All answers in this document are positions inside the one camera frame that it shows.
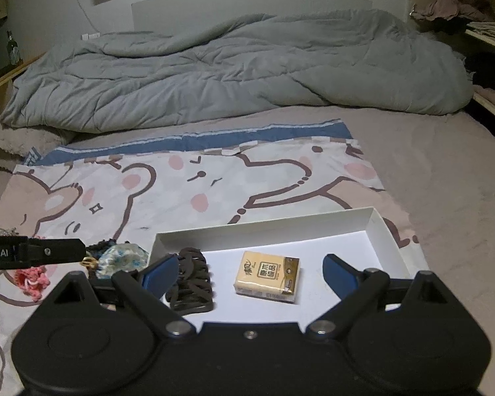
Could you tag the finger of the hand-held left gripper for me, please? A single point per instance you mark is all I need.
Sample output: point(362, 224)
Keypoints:
point(53, 250)

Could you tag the pink crochet scrunchie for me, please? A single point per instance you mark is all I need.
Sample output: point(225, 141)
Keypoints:
point(31, 281)

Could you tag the mauve crumpled clothes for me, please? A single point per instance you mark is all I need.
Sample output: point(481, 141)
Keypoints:
point(445, 8)

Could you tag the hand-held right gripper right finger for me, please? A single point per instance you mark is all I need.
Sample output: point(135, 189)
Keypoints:
point(338, 274)

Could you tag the brown and blue crochet scrunchie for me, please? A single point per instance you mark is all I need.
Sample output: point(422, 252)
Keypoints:
point(103, 245)

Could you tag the cream wardrobe shelves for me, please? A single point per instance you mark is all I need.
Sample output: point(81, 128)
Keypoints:
point(491, 41)

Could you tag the green glass bottle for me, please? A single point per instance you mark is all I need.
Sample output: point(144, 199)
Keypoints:
point(13, 51)

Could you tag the cartoon bear printed blanket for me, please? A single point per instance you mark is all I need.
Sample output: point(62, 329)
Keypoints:
point(189, 181)

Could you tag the white cardboard box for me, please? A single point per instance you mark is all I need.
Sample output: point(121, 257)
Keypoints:
point(334, 239)

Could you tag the fuzzy beige blanket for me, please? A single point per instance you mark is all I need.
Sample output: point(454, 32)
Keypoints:
point(16, 142)

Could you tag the small gold hair clip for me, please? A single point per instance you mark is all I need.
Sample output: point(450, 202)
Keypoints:
point(89, 262)

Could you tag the yellow tissue packet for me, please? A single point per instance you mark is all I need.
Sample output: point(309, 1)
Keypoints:
point(268, 276)

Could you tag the bed with pink sheet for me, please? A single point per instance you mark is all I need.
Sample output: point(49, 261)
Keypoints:
point(437, 181)

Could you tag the wooden bedside shelf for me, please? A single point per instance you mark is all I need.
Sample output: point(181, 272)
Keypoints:
point(0, 86)

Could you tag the folded beige clothes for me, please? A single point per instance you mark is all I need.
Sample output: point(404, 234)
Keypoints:
point(491, 29)

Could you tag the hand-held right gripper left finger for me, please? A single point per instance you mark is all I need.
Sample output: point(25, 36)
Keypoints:
point(161, 274)

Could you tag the white power strip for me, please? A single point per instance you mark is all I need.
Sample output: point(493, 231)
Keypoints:
point(90, 36)

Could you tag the light floral scrunchie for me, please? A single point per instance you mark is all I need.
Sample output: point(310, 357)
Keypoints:
point(121, 258)

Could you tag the grey duvet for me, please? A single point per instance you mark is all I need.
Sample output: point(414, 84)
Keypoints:
point(231, 70)

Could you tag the dark brown hair claw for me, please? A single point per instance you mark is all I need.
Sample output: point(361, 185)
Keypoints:
point(189, 288)

